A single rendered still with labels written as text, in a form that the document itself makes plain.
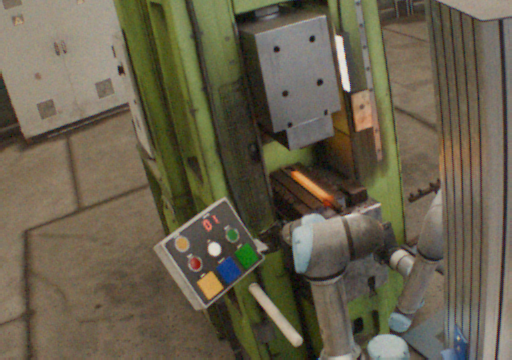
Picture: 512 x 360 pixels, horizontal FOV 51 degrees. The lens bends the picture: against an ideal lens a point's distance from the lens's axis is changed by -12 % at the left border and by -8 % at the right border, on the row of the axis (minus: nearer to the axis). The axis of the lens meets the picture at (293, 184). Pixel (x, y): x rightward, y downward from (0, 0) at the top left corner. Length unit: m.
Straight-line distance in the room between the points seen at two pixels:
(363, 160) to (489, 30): 1.84
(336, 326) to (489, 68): 0.89
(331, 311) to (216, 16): 1.20
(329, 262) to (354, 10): 1.30
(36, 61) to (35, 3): 0.72
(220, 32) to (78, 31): 5.21
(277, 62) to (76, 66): 5.41
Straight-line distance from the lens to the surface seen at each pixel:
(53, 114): 7.54
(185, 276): 2.08
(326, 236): 1.45
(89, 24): 7.35
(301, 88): 2.25
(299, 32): 2.20
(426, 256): 1.76
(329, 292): 1.52
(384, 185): 2.80
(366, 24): 2.53
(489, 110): 0.95
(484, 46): 0.91
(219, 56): 2.24
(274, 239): 2.01
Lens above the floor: 2.25
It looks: 28 degrees down
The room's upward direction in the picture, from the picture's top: 11 degrees counter-clockwise
